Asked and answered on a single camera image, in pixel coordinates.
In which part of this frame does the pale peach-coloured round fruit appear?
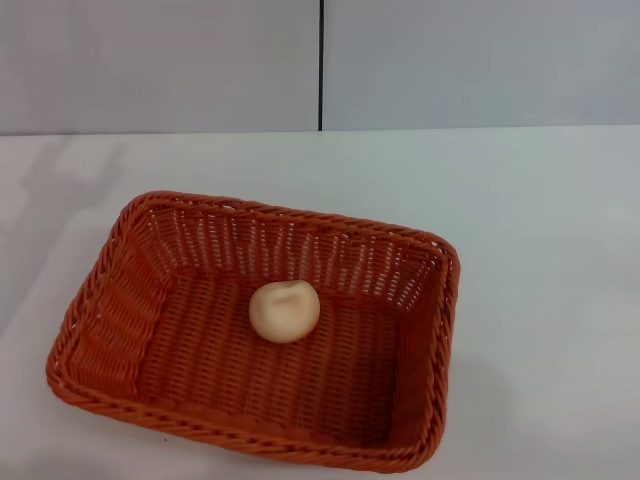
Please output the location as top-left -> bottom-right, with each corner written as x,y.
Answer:
248,280 -> 321,344

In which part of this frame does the orange woven plastic basket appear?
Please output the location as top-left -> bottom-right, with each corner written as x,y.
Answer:
46,189 -> 461,480

